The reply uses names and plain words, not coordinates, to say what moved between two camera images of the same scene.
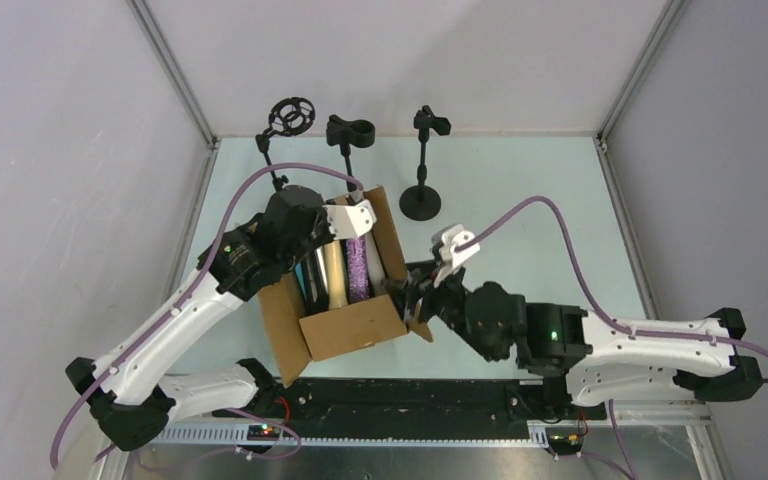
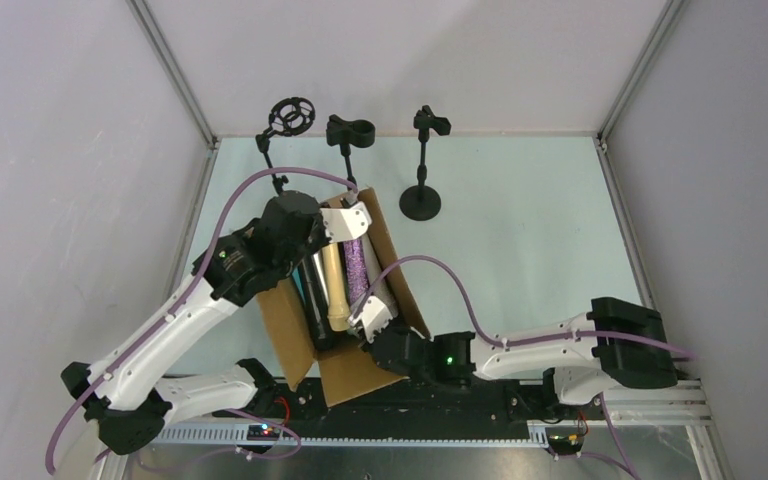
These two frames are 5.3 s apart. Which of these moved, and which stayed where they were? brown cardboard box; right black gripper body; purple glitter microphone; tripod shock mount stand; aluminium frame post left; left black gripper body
Moved: right black gripper body; brown cardboard box
Stayed: aluminium frame post left; purple glitter microphone; left black gripper body; tripod shock mount stand
